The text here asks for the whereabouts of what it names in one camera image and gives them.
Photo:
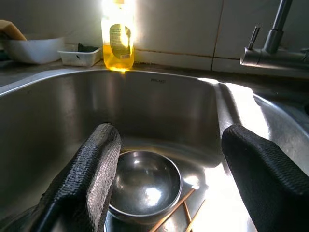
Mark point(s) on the dark green scouring pad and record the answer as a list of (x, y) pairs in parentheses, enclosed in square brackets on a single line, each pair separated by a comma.
[(86, 47)]

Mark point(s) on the deep stainless steel bowl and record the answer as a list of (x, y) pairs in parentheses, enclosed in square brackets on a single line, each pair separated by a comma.
[(147, 183)]

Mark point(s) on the small white plastic tray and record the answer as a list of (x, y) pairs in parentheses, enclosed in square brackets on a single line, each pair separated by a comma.
[(77, 58)]

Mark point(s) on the wooden chopstick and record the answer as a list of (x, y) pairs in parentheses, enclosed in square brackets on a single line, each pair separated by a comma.
[(187, 212), (173, 209), (196, 213)]

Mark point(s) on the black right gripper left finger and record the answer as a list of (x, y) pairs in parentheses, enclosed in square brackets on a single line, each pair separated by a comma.
[(91, 169)]

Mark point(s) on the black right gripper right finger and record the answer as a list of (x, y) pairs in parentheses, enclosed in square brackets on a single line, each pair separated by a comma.
[(265, 178)]

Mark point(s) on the yellow dish soap bottle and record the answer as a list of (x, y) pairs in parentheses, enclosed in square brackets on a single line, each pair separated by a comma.
[(118, 58)]

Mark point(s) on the silver metal faucet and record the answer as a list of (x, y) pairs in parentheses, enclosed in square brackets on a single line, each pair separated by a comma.
[(270, 55)]

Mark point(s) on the stainless steel kitchen sink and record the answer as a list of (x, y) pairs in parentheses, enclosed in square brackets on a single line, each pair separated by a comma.
[(157, 106)]

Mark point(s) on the white plastic bowl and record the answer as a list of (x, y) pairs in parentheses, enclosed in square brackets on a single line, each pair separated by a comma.
[(33, 50)]

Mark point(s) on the yellow sponge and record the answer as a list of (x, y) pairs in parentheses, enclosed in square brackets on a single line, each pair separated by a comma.
[(13, 30)]

